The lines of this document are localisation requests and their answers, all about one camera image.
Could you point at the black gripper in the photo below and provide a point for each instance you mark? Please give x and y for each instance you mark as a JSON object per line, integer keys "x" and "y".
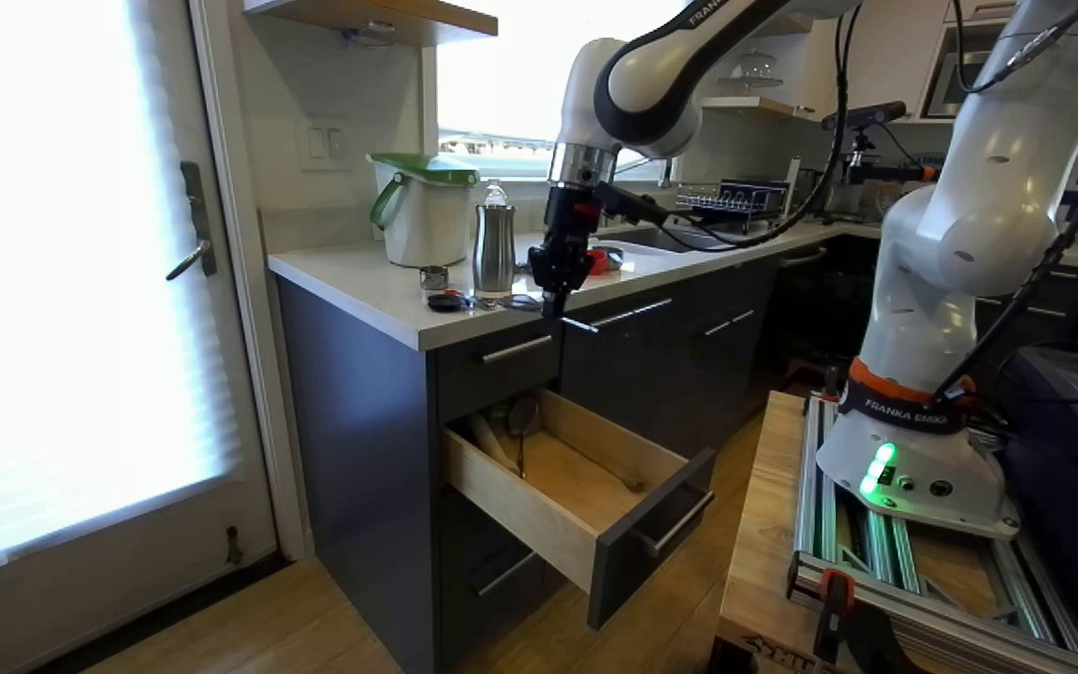
{"x": 563, "y": 246}

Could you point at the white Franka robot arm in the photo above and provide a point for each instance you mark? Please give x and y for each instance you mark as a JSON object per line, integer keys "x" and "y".
{"x": 975, "y": 225}

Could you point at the open wooden drawer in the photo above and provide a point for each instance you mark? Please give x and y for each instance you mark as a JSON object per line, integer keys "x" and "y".
{"x": 524, "y": 510}

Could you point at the stainless steel pitcher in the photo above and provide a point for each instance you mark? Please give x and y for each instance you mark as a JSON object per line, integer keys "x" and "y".
{"x": 492, "y": 257}

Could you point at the small black round object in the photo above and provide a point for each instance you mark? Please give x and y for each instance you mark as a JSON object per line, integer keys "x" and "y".
{"x": 447, "y": 302}

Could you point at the dark metal kitchen utensil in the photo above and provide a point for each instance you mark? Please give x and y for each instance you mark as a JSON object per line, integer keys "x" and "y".
{"x": 523, "y": 417}

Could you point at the black dish rack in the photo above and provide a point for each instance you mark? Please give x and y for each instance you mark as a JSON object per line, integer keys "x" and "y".
{"x": 750, "y": 201}

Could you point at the kitchen window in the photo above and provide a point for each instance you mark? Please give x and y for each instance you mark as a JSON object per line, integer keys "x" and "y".
{"x": 502, "y": 89}

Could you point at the dark grey kitchen cabinet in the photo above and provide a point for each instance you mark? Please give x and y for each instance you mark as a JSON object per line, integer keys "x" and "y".
{"x": 353, "y": 412}

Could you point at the wooden platform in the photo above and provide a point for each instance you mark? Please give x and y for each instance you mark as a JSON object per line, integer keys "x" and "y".
{"x": 766, "y": 547}

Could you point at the door floor bolt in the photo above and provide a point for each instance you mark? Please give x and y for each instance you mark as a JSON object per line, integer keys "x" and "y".
{"x": 234, "y": 543}

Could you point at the red black clamp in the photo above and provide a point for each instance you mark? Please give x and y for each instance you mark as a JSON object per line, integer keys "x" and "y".
{"x": 834, "y": 611}

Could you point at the stainless steel microwave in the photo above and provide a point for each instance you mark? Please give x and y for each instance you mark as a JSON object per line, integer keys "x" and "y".
{"x": 956, "y": 75}

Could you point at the white glass door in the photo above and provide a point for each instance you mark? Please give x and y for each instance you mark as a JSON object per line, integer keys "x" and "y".
{"x": 66, "y": 314}

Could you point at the dark blue box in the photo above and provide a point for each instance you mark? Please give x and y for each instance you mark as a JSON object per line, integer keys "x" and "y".
{"x": 1077, "y": 498}

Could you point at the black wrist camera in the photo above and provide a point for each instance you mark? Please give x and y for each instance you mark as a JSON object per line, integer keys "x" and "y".
{"x": 639, "y": 214}

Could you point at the white wall switch plate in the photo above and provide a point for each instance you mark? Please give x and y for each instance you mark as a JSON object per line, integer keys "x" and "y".
{"x": 326, "y": 144}

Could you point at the wooden wall shelf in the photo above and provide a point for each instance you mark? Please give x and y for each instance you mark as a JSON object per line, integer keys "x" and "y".
{"x": 403, "y": 16}

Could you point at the black camera on stand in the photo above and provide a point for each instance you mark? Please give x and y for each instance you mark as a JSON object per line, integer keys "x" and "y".
{"x": 864, "y": 120}

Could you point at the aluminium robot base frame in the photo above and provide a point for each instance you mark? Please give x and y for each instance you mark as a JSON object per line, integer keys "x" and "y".
{"x": 899, "y": 563}

